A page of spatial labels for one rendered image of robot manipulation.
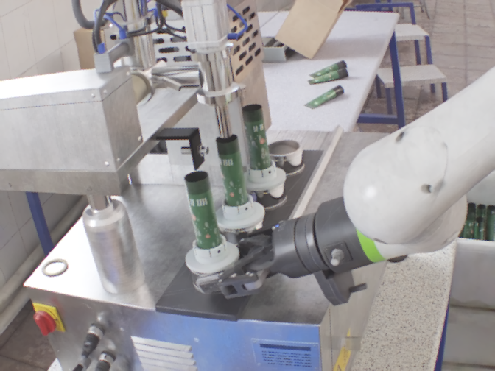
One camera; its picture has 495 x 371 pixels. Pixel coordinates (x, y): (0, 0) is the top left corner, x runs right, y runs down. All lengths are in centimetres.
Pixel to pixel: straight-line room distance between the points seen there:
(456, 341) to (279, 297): 102
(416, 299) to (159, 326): 57
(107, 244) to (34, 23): 210
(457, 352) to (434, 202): 128
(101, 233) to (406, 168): 47
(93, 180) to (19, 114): 15
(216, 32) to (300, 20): 179
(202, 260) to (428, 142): 40
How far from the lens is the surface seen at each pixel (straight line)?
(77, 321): 109
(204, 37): 93
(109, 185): 93
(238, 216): 103
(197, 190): 90
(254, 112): 109
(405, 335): 128
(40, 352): 268
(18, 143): 99
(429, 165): 67
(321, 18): 268
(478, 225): 190
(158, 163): 129
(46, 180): 99
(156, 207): 123
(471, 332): 186
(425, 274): 143
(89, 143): 91
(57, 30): 315
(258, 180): 112
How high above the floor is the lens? 159
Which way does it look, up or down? 27 degrees down
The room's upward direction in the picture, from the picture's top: 9 degrees counter-clockwise
